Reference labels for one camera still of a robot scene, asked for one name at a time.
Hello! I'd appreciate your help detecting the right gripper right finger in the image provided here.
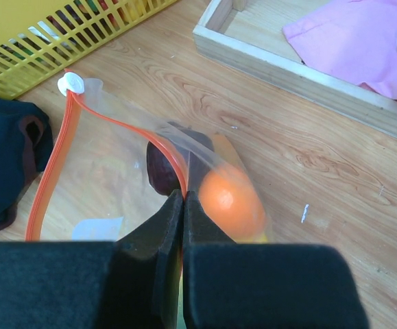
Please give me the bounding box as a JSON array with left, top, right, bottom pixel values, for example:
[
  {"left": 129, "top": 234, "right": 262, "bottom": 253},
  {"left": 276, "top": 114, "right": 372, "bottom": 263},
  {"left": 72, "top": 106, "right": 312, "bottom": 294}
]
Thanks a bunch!
[{"left": 183, "top": 192, "right": 370, "bottom": 328}]

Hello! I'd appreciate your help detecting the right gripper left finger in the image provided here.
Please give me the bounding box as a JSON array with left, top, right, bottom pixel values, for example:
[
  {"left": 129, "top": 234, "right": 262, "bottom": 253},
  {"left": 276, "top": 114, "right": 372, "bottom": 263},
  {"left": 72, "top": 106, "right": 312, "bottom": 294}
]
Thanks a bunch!
[{"left": 0, "top": 191, "right": 183, "bottom": 328}]

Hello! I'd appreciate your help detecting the round orange toy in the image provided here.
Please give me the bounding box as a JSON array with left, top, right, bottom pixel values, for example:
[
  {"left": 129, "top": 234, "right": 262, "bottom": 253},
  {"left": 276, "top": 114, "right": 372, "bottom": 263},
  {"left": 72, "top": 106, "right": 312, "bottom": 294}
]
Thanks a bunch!
[{"left": 199, "top": 164, "right": 266, "bottom": 242}]

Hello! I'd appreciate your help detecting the clear zip top bag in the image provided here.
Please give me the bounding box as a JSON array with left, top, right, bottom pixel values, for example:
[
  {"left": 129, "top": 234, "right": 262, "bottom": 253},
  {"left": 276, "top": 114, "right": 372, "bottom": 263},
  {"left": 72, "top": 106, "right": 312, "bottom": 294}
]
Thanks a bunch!
[{"left": 25, "top": 71, "right": 272, "bottom": 243}]

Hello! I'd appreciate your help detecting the purple mangosteen toy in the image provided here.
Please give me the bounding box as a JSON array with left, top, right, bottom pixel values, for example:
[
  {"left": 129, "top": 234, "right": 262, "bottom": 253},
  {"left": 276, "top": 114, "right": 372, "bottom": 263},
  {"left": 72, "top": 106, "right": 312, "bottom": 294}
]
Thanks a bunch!
[{"left": 146, "top": 121, "right": 215, "bottom": 197}]

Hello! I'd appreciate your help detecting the dark navy folded cloth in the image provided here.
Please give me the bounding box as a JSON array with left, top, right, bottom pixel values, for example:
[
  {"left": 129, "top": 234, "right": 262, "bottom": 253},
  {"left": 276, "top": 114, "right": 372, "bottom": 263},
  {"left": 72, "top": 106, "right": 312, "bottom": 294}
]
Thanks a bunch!
[{"left": 0, "top": 99, "right": 53, "bottom": 230}]

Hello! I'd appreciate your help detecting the wooden clothes rack base tray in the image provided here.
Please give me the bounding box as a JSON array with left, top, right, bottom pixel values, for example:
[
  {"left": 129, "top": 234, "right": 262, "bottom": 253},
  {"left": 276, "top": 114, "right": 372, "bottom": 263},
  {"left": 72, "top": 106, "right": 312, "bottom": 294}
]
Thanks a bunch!
[{"left": 193, "top": 0, "right": 397, "bottom": 138}]

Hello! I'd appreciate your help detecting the yellow plastic shopping basket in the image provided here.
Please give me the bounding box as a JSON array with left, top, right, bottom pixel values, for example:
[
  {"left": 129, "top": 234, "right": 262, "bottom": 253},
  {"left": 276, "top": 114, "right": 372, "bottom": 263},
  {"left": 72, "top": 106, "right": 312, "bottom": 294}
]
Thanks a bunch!
[{"left": 0, "top": 0, "right": 172, "bottom": 99}]

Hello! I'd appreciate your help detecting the pink garment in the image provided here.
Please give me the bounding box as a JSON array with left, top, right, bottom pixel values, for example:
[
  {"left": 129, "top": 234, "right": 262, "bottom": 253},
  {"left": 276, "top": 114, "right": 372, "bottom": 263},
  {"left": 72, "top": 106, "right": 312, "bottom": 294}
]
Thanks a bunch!
[{"left": 282, "top": 1, "right": 397, "bottom": 101}]

